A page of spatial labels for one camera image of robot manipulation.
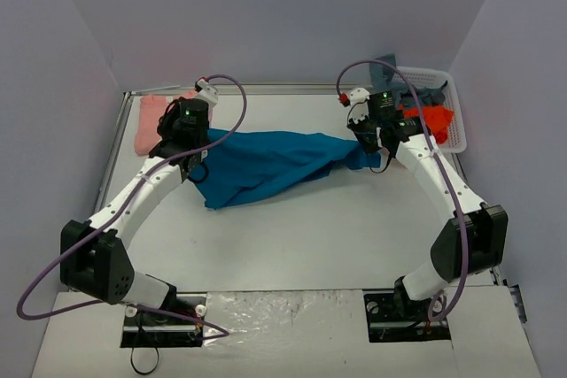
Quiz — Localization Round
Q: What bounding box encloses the folded pink t shirt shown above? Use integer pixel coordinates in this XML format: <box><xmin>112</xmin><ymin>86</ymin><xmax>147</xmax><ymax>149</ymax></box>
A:
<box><xmin>134</xmin><ymin>90</ymin><xmax>197</xmax><ymax>157</ymax></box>

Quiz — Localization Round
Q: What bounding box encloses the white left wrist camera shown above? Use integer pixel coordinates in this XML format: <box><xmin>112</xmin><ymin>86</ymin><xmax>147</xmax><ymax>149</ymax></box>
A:
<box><xmin>194</xmin><ymin>78</ymin><xmax>219</xmax><ymax>108</ymax></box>

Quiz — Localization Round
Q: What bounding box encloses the white plastic laundry basket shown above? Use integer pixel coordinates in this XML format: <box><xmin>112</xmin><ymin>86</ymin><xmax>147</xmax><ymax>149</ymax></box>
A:
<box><xmin>399</xmin><ymin>66</ymin><xmax>467</xmax><ymax>153</ymax></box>

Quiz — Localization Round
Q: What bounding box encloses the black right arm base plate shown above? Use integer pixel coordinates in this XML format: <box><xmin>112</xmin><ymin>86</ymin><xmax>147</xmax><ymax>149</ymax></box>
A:
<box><xmin>363</xmin><ymin>289</ymin><xmax>451</xmax><ymax>343</ymax></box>

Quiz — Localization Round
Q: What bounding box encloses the teal blue t shirt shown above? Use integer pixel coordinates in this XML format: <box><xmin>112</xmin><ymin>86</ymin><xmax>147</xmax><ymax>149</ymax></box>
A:
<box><xmin>190</xmin><ymin>131</ymin><xmax>385</xmax><ymax>210</ymax></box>

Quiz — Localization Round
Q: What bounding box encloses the grey t shirt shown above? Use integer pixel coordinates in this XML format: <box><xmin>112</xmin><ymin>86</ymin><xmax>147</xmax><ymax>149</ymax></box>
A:
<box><xmin>369</xmin><ymin>63</ymin><xmax>447</xmax><ymax>108</ymax></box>

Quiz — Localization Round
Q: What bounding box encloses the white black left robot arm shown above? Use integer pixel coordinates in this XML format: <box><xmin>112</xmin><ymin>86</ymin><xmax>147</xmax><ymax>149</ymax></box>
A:
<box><xmin>59</xmin><ymin>97</ymin><xmax>209</xmax><ymax>323</ymax></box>

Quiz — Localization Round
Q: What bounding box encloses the orange t shirt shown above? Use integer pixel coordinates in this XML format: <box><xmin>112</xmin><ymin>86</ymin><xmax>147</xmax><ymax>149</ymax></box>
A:
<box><xmin>396</xmin><ymin>105</ymin><xmax>454</xmax><ymax>145</ymax></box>

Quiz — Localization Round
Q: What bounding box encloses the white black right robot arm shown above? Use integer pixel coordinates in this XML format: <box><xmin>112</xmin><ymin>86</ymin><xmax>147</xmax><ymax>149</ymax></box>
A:
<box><xmin>339</xmin><ymin>88</ymin><xmax>509</xmax><ymax>319</ymax></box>

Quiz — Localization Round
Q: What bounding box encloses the thin black cable loop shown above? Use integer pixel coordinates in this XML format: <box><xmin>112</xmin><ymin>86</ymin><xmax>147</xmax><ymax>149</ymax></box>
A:
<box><xmin>129</xmin><ymin>344</ymin><xmax>160</xmax><ymax>375</ymax></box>

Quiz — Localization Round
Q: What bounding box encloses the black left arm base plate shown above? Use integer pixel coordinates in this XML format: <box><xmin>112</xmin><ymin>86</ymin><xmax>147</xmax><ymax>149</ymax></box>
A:
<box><xmin>120</xmin><ymin>306</ymin><xmax>204</xmax><ymax>349</ymax></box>

